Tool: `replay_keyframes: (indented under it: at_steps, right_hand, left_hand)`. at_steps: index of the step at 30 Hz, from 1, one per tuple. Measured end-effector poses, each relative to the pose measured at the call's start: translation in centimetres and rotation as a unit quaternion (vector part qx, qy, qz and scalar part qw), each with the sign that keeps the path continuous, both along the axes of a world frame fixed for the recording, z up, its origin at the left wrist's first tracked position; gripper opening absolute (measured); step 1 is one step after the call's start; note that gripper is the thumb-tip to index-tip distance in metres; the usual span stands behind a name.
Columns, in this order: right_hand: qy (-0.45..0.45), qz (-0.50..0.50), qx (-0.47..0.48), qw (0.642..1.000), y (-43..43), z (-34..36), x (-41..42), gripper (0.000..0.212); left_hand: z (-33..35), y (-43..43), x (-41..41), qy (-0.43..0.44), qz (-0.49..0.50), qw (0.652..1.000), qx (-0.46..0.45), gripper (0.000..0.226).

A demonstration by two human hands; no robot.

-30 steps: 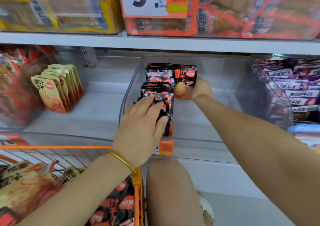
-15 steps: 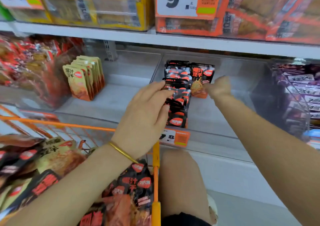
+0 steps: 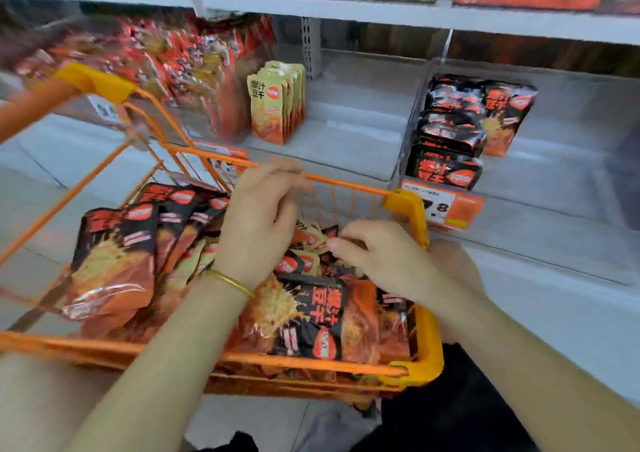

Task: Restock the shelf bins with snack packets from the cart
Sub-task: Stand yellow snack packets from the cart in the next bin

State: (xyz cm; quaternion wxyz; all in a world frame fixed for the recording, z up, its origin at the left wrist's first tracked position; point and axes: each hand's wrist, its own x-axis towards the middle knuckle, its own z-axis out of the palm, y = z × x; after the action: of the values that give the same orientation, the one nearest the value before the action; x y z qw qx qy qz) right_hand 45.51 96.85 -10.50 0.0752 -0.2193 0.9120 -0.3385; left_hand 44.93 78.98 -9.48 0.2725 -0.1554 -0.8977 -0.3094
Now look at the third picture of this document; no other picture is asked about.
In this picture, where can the person's left leg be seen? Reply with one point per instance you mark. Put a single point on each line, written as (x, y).
(35, 407)

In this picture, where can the pile of red tan packets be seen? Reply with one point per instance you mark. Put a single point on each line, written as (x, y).
(170, 62)

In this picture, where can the orange shopping cart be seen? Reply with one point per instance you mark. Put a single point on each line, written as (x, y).
(60, 167)

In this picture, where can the person's left hand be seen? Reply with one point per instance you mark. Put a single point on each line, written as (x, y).
(262, 217)

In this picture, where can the person's right leg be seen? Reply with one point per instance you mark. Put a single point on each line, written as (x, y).
(462, 262)

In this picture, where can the pile of black orange snacks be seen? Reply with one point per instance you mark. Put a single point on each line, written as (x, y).
(280, 317)

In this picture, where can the black shorts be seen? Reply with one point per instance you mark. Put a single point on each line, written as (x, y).
(460, 407)

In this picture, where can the person's right forearm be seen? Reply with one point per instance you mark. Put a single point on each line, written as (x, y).
(560, 377)

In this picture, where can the black flame print snack packet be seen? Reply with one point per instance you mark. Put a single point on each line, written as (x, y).
(505, 117)

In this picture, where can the orange price tag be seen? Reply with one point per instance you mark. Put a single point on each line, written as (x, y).
(450, 207)
(222, 152)

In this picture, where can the person's leg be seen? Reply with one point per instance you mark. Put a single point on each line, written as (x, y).
(462, 262)
(35, 407)

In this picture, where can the row of black orange snacks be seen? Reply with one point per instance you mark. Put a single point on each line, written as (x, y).
(445, 132)

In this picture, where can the person's left forearm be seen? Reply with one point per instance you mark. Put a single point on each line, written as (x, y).
(150, 377)

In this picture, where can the person's right hand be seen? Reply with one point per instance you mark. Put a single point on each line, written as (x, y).
(395, 257)

